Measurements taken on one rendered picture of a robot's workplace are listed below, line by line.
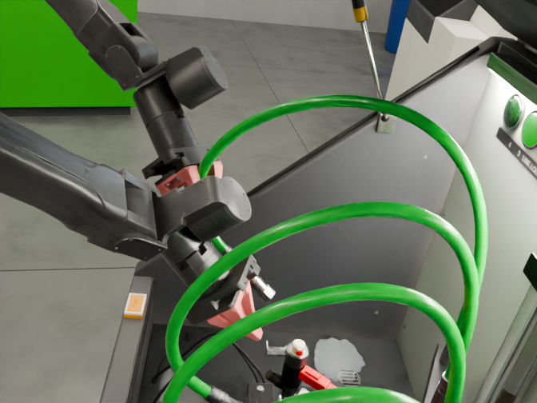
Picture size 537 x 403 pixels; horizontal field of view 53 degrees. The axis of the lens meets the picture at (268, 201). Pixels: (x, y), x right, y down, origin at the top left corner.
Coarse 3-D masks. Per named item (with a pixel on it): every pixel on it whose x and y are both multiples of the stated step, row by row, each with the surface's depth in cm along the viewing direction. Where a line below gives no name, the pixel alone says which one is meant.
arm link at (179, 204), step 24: (168, 192) 63; (192, 192) 61; (216, 192) 59; (240, 192) 64; (168, 216) 62; (192, 216) 60; (216, 216) 61; (240, 216) 61; (120, 240) 57; (144, 240) 58
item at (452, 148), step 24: (336, 96) 61; (360, 96) 60; (264, 120) 65; (408, 120) 59; (216, 144) 69; (456, 144) 58; (480, 192) 60; (480, 216) 61; (216, 240) 76; (480, 240) 62; (480, 264) 63
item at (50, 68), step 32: (0, 0) 325; (32, 0) 330; (128, 0) 349; (0, 32) 334; (32, 32) 340; (64, 32) 346; (0, 64) 343; (32, 64) 350; (64, 64) 356; (96, 64) 363; (0, 96) 353; (32, 96) 360; (64, 96) 367; (96, 96) 375; (128, 96) 382
